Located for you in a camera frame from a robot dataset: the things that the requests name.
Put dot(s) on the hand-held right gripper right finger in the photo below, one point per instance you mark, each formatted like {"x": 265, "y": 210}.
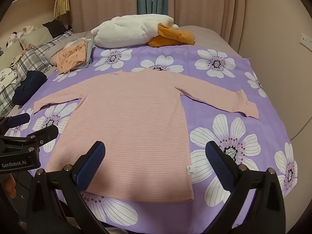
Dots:
{"x": 219, "y": 165}

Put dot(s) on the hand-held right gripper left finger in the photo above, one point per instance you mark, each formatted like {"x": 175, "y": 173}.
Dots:
{"x": 91, "y": 165}

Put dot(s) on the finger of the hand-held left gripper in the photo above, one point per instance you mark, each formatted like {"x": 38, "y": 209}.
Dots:
{"x": 18, "y": 119}
{"x": 46, "y": 132}

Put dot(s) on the pink striped shirt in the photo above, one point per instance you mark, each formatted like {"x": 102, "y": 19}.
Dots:
{"x": 136, "y": 126}

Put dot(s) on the person's left hand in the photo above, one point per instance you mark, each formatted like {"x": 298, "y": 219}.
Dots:
{"x": 10, "y": 186}

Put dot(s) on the white printed plaid pillow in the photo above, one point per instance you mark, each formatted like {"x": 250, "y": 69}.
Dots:
{"x": 7, "y": 87}

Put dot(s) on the navy cloth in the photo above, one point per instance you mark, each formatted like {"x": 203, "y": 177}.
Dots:
{"x": 29, "y": 85}

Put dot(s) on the grey plaid pillow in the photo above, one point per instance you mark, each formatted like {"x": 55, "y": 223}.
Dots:
{"x": 34, "y": 58}

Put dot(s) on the purple floral bedsheet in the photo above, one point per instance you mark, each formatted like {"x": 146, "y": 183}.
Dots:
{"x": 219, "y": 97}

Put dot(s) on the black and white plush toy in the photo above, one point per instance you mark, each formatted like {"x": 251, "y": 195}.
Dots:
{"x": 12, "y": 39}

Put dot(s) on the cream pillow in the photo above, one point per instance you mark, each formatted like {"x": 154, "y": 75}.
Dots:
{"x": 36, "y": 35}

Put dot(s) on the beige plush toy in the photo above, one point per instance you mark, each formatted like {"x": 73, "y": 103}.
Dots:
{"x": 28, "y": 28}

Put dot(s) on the grey folded garment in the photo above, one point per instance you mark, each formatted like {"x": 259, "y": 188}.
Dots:
{"x": 89, "y": 51}

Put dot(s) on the dark brown cloth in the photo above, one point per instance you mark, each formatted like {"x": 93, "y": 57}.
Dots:
{"x": 57, "y": 28}

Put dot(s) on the cream headboard shelf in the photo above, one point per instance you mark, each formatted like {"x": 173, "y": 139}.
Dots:
{"x": 36, "y": 9}

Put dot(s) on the yellow tassel fringe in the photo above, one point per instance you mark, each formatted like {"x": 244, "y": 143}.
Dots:
{"x": 61, "y": 3}

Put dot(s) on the white goose plush toy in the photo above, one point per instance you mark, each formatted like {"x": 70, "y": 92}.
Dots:
{"x": 126, "y": 33}

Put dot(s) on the pink curtain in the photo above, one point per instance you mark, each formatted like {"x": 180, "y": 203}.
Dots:
{"x": 102, "y": 2}

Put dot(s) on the white wall socket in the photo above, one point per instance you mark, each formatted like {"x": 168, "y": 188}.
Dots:
{"x": 306, "y": 40}

